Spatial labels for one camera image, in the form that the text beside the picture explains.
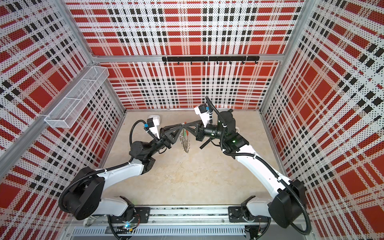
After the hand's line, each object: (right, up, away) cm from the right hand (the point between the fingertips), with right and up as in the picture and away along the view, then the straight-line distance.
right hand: (185, 127), depth 65 cm
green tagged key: (0, -2, +1) cm, 3 cm away
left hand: (-1, 0, 0) cm, 1 cm away
